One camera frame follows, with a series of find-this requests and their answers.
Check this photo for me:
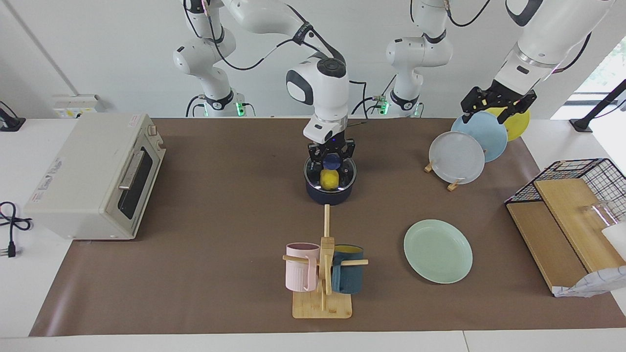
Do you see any glass lid with blue knob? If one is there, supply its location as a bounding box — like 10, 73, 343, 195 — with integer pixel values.
304, 154, 358, 192

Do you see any yellow plate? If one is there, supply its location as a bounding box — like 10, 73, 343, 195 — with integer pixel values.
484, 107, 531, 142

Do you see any light blue plate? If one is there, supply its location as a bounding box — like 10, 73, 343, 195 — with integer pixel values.
450, 110, 509, 163

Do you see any pale grey plate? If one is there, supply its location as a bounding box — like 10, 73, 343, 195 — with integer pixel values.
428, 131, 486, 185

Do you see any wooden plate rack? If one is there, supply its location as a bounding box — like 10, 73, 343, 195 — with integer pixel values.
424, 159, 463, 192

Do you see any mint green plate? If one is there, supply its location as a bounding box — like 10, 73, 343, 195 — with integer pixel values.
403, 219, 474, 285

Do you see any dark blue saucepan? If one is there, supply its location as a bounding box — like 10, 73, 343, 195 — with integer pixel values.
304, 155, 358, 206

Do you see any black stand with pole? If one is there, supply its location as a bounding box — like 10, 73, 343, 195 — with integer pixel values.
569, 79, 626, 133

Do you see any pink ribbed mug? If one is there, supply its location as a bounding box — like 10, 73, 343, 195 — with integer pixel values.
285, 242, 321, 293

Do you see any dark teal mug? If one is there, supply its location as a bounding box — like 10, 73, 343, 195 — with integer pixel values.
331, 244, 365, 295

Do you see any light wooden board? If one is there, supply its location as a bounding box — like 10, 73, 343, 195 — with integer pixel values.
533, 178, 626, 273

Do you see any brown wooden board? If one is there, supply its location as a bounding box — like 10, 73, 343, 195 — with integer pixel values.
506, 201, 590, 293

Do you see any clear glass cup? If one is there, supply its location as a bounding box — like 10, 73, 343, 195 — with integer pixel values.
580, 199, 626, 230

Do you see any wooden mug rack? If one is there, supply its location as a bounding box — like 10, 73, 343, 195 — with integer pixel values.
282, 204, 369, 320

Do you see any brown table mat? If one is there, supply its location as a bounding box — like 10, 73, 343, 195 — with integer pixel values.
28, 117, 626, 337

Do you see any white checked cloth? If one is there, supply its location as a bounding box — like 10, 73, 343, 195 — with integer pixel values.
553, 266, 626, 298

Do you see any cream toaster oven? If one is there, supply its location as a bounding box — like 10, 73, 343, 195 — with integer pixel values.
23, 113, 167, 241

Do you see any white power socket strip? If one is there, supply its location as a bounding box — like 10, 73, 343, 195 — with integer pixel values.
51, 94, 107, 119

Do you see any black desk clamp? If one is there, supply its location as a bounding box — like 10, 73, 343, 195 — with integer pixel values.
0, 101, 26, 132

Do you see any black left base cable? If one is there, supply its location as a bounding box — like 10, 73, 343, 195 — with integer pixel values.
351, 97, 376, 116

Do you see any black base cable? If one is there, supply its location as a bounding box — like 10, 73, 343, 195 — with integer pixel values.
185, 94, 206, 118
351, 97, 376, 116

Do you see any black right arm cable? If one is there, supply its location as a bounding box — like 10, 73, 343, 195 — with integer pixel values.
183, 0, 368, 128

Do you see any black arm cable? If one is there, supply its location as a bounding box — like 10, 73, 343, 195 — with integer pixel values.
183, 0, 368, 128
443, 0, 593, 74

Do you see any black wire basket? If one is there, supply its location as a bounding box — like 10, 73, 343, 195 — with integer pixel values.
505, 158, 626, 225

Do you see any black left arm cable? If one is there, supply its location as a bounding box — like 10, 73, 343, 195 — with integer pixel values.
443, 0, 593, 74

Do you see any black right base cable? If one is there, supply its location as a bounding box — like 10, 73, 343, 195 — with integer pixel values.
185, 94, 206, 118

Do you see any black power cord with plug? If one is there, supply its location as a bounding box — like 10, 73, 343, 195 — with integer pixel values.
0, 201, 34, 258

